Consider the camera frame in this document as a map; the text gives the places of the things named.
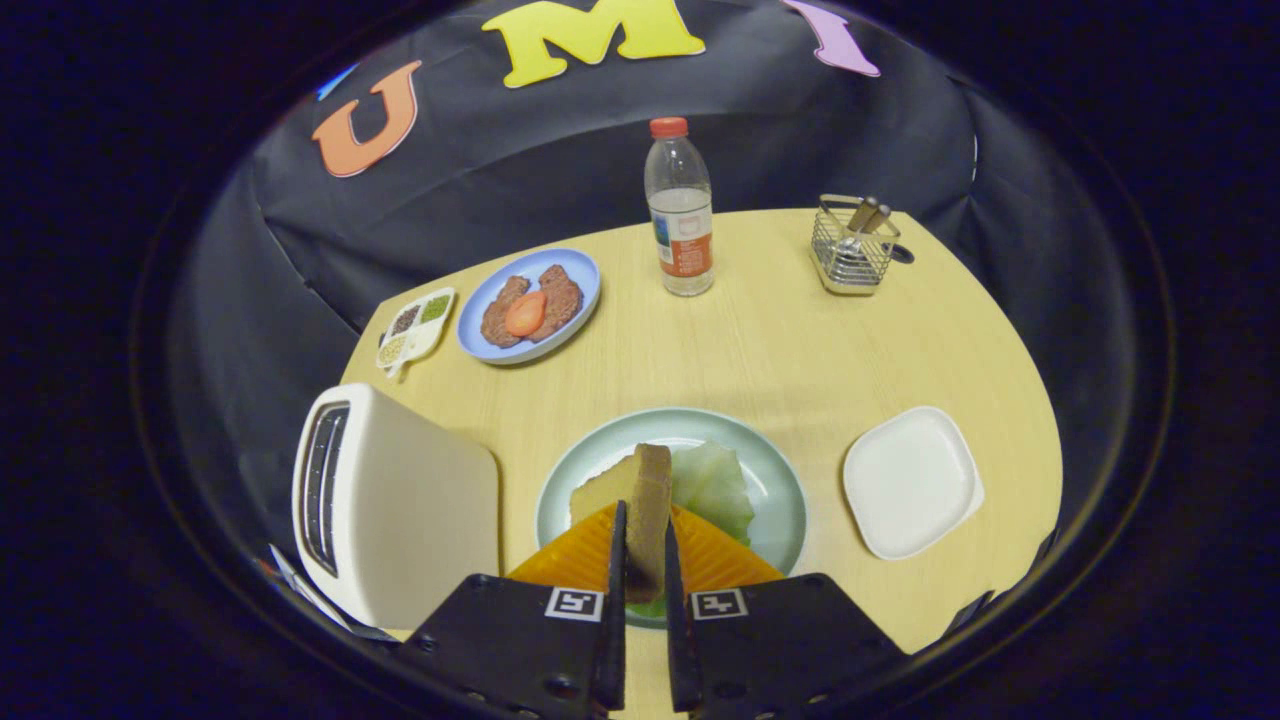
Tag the red tomato slice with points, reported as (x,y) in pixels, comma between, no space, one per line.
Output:
(525,314)

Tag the white square plate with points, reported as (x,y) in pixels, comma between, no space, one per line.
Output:
(910,485)

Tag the white divided seasoning tray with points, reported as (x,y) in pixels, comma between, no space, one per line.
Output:
(415,330)

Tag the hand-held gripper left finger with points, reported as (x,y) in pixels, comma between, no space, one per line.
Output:
(520,650)

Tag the brown toasted bread slice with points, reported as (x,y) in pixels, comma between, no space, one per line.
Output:
(650,500)

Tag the brown meat patty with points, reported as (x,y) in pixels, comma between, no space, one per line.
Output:
(495,325)
(562,300)

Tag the clear bottle with orange cap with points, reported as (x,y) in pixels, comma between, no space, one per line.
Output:
(680,220)

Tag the pale green round plate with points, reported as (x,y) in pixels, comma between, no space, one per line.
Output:
(775,480)

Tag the white toaster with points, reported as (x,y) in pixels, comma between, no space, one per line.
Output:
(420,520)

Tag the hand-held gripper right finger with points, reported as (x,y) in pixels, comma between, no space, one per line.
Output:
(780,650)

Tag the green lettuce leaf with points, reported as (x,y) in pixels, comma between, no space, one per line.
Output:
(715,485)

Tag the blue round plate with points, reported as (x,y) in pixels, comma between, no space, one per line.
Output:
(580,275)

